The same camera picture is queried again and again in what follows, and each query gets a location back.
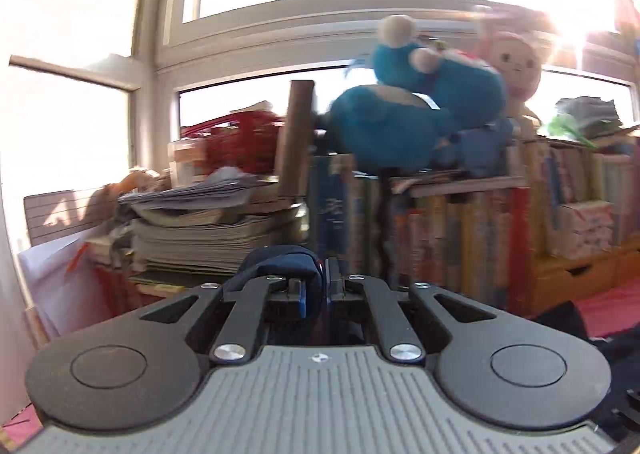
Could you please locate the row of thin blue books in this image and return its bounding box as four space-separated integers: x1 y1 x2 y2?
305 154 361 279

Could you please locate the green toy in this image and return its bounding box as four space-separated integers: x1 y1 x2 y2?
547 114 598 149

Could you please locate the row of books on organiser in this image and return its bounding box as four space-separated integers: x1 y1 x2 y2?
530 139 640 259

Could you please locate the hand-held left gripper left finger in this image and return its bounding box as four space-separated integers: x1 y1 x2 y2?
140 274 308 366

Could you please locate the white paper bag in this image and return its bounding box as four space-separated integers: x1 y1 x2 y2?
17 239 116 350

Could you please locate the small orange toy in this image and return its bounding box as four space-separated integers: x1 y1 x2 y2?
100 168 173 199

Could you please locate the small blue plush toy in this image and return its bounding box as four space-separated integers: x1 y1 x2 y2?
435 119 516 179

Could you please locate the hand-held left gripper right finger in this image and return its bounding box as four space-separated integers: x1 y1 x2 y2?
325 258 498 366

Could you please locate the large blue plush bear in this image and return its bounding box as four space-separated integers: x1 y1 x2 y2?
325 84 446 175

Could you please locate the blue plush cat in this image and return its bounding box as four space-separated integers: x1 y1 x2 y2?
372 14 508 135

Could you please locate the teal folded cloth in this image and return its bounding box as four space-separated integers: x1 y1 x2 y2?
555 96 623 139

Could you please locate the stack of papers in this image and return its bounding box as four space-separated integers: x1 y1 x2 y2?
90 169 308 285

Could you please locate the pink rabbit plush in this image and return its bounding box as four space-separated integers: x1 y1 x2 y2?
472 31 546 139

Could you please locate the wooden desk organiser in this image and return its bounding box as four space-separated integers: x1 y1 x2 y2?
530 239 640 319

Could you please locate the small red plastic basket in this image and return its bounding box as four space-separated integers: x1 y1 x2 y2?
180 111 288 175

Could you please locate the beige lined board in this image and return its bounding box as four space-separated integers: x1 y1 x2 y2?
22 186 108 247

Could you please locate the row of colourful children's books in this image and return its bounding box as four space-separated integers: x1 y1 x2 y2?
350 174 533 315

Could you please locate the pink printed blanket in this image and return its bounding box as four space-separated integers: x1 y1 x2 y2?
0 281 640 454

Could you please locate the white pencil-print box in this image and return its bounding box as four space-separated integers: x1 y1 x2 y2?
547 201 616 257

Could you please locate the brown cardboard tube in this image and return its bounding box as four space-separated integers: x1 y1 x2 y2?
275 78 317 199

